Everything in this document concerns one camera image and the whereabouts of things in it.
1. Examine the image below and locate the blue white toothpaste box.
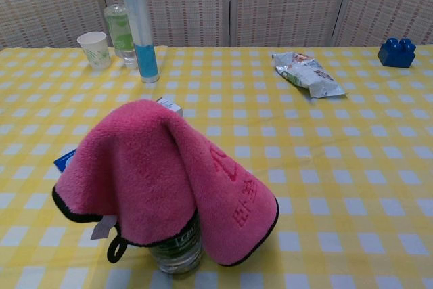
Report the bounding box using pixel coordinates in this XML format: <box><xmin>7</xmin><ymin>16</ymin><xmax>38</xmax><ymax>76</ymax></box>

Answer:
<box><xmin>53</xmin><ymin>97</ymin><xmax>184</xmax><ymax>172</ymax></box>

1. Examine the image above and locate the pink towel with black trim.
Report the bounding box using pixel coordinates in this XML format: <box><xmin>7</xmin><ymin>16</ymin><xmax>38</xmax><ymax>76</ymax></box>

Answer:
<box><xmin>51</xmin><ymin>99</ymin><xmax>280</xmax><ymax>268</ymax></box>

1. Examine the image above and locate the tall blue white tube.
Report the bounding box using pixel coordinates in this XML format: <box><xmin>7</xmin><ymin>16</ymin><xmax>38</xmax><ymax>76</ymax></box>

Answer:
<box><xmin>116</xmin><ymin>0</ymin><xmax>160</xmax><ymax>84</ymax></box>

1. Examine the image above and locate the crumpled silver snack bag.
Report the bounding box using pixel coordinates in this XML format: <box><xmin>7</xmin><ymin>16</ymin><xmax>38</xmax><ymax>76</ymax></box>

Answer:
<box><xmin>271</xmin><ymin>51</ymin><xmax>347</xmax><ymax>99</ymax></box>

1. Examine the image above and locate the yellow white checkered tablecloth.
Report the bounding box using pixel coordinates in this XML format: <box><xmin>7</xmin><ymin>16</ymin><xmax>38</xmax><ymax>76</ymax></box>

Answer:
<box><xmin>0</xmin><ymin>44</ymin><xmax>433</xmax><ymax>289</ymax></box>

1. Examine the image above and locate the clear bottle under towel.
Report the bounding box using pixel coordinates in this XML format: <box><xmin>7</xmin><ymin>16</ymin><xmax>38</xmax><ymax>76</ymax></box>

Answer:
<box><xmin>147</xmin><ymin>213</ymin><xmax>204</xmax><ymax>275</ymax></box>

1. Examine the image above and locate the clear bottle with green label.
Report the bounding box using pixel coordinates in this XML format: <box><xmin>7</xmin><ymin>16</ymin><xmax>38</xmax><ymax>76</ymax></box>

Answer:
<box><xmin>103</xmin><ymin>3</ymin><xmax>139</xmax><ymax>69</ymax></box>

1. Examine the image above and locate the woven folding screen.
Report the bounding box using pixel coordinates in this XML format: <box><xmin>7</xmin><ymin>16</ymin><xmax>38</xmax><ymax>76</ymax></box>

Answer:
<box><xmin>0</xmin><ymin>0</ymin><xmax>433</xmax><ymax>51</ymax></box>

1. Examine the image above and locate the white paper cup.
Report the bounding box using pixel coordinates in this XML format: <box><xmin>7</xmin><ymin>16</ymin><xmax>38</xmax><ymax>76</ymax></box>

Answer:
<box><xmin>76</xmin><ymin>31</ymin><xmax>112</xmax><ymax>70</ymax></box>

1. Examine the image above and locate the blue toy building brick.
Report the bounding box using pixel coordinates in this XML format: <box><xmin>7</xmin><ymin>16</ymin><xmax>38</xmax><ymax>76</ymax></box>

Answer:
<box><xmin>377</xmin><ymin>37</ymin><xmax>417</xmax><ymax>68</ymax></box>

